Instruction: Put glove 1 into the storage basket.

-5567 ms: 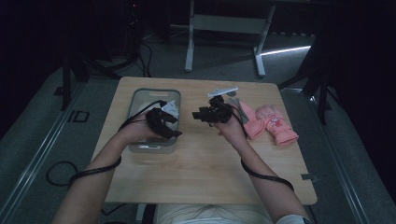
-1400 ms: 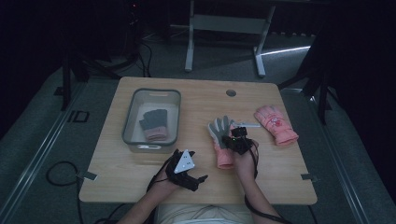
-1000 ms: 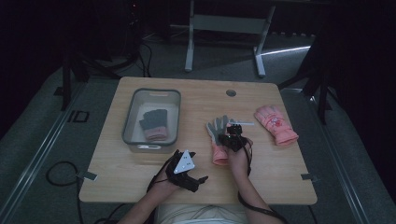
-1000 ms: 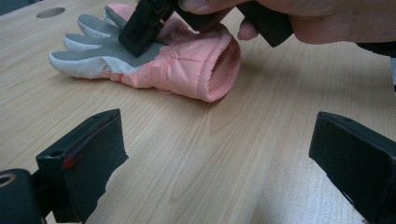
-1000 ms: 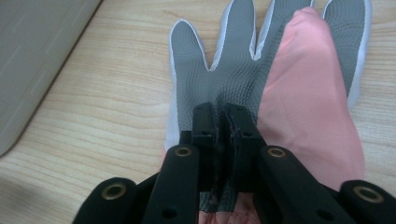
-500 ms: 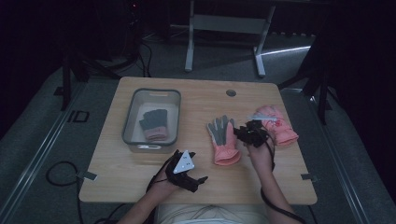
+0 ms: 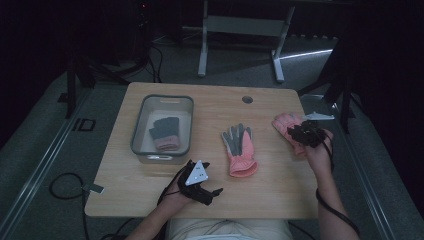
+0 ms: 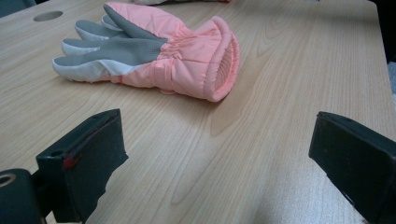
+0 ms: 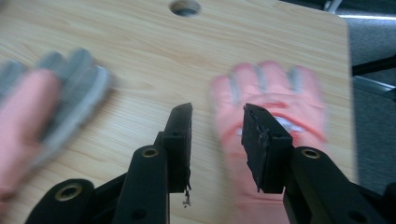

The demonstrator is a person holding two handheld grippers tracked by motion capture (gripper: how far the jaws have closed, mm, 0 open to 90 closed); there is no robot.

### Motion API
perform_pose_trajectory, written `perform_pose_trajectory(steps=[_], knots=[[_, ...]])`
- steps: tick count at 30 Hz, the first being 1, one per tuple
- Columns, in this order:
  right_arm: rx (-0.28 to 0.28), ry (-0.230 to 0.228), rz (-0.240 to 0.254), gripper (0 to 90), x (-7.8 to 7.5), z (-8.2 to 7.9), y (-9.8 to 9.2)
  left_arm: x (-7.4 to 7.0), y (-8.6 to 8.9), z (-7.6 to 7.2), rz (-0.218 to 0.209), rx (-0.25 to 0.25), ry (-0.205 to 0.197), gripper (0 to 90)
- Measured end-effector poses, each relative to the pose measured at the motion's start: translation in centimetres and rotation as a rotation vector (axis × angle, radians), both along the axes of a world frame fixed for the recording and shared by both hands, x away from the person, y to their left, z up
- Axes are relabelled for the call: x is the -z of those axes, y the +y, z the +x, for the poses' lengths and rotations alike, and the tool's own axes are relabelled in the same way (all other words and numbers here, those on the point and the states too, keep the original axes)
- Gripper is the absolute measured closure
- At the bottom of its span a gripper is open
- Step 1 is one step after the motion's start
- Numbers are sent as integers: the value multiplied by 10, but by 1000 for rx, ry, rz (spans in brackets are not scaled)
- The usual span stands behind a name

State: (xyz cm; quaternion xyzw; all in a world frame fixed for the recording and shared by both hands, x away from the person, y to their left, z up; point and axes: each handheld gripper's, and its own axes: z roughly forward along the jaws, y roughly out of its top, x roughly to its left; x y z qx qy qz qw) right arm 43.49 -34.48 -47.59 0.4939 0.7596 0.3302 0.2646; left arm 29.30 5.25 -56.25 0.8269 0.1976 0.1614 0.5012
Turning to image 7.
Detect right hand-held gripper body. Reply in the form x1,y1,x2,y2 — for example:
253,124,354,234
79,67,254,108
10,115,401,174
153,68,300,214
298,112,335,149

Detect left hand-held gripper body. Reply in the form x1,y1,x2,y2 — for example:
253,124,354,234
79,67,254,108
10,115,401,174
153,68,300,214
176,159,215,206

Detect pink ski glove printed back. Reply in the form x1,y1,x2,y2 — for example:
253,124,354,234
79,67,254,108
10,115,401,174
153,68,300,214
271,112,308,157

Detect pink ski glove grey palm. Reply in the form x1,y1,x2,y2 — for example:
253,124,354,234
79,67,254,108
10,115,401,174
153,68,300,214
221,123,259,178

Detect clear plastic bin grey rim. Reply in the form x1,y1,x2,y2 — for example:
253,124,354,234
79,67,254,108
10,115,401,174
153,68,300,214
130,94,195,165

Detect person's right hand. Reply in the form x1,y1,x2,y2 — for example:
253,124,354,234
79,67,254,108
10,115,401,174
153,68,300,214
303,129,334,179

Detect person's left hand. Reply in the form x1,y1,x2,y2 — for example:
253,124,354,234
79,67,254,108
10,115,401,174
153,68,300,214
162,181,197,210

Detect person's light clothing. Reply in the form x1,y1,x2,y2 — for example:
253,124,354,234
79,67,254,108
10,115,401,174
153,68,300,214
165,218,294,240

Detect black metal stand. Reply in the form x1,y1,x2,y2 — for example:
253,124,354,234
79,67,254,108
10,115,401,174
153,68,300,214
297,33,366,135
64,0,151,120

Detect left hand-held gripper cable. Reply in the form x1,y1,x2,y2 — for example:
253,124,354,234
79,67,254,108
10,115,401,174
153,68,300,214
156,164,188,208

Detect hand-held gripper cable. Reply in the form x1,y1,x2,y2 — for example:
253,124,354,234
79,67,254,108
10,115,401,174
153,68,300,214
314,139,362,236
156,164,188,208

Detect metal floor rail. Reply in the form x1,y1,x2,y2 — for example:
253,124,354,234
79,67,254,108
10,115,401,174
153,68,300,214
333,99,398,240
0,87,94,240

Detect right hand-held gripper cable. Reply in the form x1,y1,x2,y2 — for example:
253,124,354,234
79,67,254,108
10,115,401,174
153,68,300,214
314,139,362,236

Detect grey cable plug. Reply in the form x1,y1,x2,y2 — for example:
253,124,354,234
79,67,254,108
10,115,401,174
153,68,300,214
81,183,105,195

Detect black background cables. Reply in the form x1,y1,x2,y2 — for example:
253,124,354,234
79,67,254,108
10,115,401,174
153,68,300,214
146,41,165,84

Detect white metal desk frame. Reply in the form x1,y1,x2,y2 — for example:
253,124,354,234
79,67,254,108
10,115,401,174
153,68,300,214
197,0,296,84

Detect black floor cable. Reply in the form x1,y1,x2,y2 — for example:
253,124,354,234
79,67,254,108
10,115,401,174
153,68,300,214
49,172,91,240

